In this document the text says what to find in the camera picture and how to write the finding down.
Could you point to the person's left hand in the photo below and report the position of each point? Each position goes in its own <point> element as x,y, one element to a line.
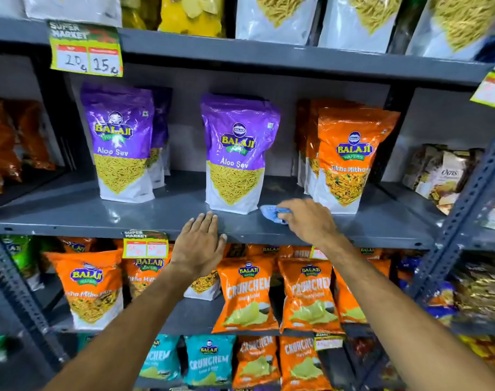
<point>196,250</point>

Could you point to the person's right hand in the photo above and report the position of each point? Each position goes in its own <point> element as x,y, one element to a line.
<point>312,223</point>

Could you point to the person's left little finger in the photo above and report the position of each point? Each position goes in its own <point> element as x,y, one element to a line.
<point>186,232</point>

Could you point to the person's right fingers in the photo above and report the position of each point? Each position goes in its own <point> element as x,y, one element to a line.
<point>293,209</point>

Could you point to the person's left thumb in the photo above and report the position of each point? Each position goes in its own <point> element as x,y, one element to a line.
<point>222,245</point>

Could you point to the person's left middle finger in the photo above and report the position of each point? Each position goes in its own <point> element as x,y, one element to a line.
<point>206,225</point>

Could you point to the blue cleaning cloth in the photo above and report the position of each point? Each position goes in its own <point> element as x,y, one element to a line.
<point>269,213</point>

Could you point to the person's right forearm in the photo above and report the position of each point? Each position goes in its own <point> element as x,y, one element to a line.
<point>398,325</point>

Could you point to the person's left forearm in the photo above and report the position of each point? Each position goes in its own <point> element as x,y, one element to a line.
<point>121,337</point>

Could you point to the green and yellow price tag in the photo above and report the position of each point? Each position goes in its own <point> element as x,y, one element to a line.
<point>85,48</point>
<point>328,342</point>
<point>145,245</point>
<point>317,253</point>
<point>491,87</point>

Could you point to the white snack packet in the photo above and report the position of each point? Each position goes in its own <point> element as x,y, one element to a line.
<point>204,287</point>

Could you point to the orange potato chips packet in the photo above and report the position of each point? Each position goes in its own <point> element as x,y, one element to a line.
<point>349,305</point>
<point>310,295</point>
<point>302,364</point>
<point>255,362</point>
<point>245,295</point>

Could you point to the orange mixed snack packet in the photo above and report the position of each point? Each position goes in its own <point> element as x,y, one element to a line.
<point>88,289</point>
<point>308,142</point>
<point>351,158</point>
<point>143,276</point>

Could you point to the purple snack packet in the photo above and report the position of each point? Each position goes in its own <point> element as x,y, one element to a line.
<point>237,154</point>
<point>160,130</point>
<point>119,142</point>

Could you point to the teal potato chips packet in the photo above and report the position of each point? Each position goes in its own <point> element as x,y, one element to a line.
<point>162,358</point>
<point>208,360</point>

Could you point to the group of beige oats packets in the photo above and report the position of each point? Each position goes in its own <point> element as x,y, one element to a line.
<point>443,177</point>

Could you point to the green snack packet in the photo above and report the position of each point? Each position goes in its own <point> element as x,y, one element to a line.
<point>21,256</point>

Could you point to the group of blue packets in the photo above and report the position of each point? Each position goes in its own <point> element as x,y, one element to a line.
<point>434,297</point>

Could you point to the perforated grey metal upright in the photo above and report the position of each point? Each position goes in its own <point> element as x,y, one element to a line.
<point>463,215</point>
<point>19,289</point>

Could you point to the group of dark orange packets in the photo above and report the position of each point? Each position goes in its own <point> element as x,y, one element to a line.
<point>11,142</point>

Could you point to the group of golden packets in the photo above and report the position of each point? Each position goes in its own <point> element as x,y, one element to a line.
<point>483,289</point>

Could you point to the yellow chips packet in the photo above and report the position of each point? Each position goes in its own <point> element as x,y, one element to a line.
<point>192,14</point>

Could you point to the green chips packet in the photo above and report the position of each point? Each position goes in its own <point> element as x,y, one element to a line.
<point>139,12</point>

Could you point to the group of yellow packets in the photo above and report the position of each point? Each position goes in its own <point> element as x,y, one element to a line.
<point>487,352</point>

